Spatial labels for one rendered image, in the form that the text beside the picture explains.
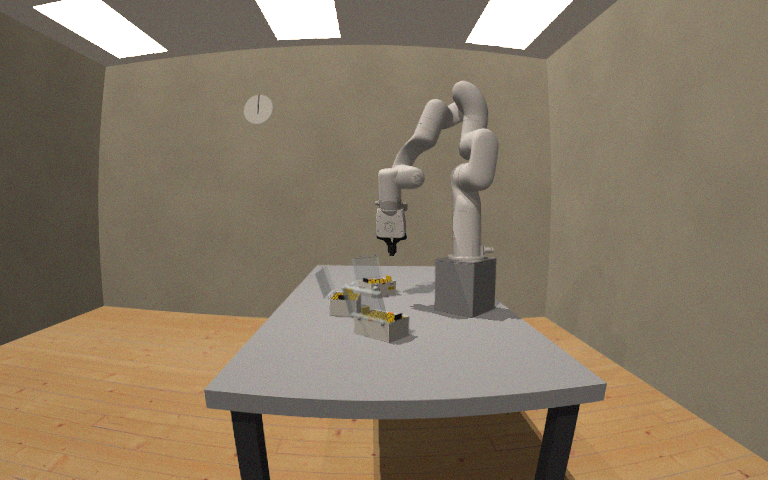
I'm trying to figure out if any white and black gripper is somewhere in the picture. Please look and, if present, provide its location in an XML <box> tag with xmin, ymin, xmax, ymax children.
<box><xmin>376</xmin><ymin>207</ymin><xmax>407</xmax><ymax>256</ymax></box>

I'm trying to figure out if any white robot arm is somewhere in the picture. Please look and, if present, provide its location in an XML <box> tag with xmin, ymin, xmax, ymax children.
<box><xmin>375</xmin><ymin>81</ymin><xmax>498</xmax><ymax>261</ymax></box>

